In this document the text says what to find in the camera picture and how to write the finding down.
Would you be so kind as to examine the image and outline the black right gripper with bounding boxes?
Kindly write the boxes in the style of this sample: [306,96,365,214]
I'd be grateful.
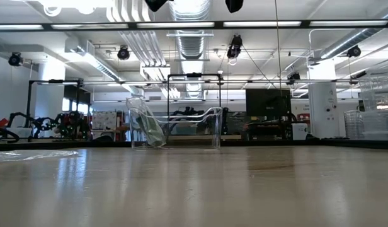
[225,0,244,14]

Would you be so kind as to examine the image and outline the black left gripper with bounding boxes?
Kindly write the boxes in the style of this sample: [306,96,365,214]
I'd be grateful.
[144,0,174,13]

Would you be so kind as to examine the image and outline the clear acrylic tray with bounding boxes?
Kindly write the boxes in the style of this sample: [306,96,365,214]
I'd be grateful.
[127,106,224,150]

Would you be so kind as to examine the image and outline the black monitor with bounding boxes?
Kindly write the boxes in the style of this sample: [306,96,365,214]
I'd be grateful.
[246,88,292,122]

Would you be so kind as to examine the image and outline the white background box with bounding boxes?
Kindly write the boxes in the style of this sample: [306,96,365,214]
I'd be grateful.
[291,122,309,141]

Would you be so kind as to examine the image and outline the red black background robot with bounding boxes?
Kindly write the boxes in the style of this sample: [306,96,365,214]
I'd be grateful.
[0,112,61,143]

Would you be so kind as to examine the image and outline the clear plastic container stack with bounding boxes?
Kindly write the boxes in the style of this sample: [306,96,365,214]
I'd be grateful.
[343,75,388,141]

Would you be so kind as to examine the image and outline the black ceiling-hung camera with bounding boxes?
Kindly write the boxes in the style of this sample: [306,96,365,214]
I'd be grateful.
[346,45,362,59]
[8,52,24,67]
[227,33,244,59]
[117,46,131,61]
[287,71,301,86]

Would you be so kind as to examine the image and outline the ribbed ceiling air duct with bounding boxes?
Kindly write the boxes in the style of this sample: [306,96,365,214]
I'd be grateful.
[168,0,214,61]

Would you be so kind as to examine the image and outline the thin hanging cable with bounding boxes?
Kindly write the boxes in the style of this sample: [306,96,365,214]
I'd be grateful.
[274,0,283,95]

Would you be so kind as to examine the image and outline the black background station frame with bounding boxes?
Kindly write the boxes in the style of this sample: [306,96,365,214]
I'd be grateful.
[25,78,84,129]
[166,73,222,141]

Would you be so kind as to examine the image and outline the silver ceiling duct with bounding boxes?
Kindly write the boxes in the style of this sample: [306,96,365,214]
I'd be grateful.
[313,9,388,61]

